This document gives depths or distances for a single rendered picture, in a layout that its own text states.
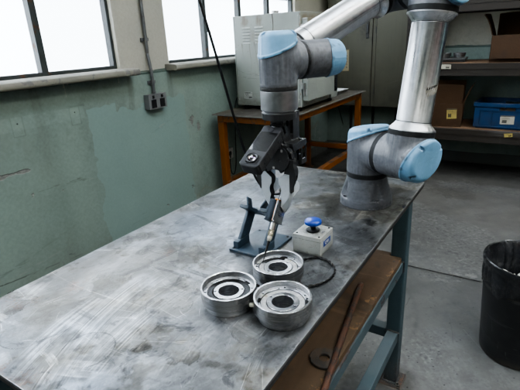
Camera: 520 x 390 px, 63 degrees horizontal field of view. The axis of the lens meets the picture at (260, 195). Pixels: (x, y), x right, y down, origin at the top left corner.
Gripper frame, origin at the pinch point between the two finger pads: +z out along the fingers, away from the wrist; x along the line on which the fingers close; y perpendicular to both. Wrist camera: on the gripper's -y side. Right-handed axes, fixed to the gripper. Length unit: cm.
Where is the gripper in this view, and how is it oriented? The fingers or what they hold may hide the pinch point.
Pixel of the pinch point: (277, 206)
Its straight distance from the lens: 91.8
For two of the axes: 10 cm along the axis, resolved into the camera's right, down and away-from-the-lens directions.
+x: -8.4, -1.5, 5.3
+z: 0.5, 9.4, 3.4
